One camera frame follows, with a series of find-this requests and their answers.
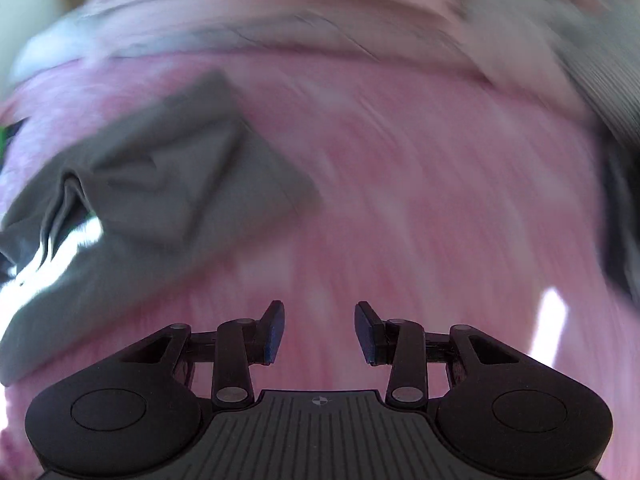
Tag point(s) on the pink rose-pattern fleece blanket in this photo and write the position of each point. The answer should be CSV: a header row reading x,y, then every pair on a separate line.
x,y
425,185

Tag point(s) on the dark cloth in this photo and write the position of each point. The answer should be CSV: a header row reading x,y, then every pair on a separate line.
x,y
622,220

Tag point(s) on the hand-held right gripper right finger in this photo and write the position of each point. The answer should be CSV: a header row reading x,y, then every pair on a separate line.
x,y
364,334

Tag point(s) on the grey sweatshirt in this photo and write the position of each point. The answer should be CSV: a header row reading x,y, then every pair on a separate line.
x,y
165,175

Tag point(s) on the pale pink ribbed cloth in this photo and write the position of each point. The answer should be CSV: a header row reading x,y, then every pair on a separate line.
x,y
240,5

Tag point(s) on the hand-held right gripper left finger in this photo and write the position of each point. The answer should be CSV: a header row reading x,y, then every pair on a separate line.
x,y
272,334

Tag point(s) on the grey striped cloth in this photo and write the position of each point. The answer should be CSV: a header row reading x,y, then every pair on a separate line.
x,y
575,35

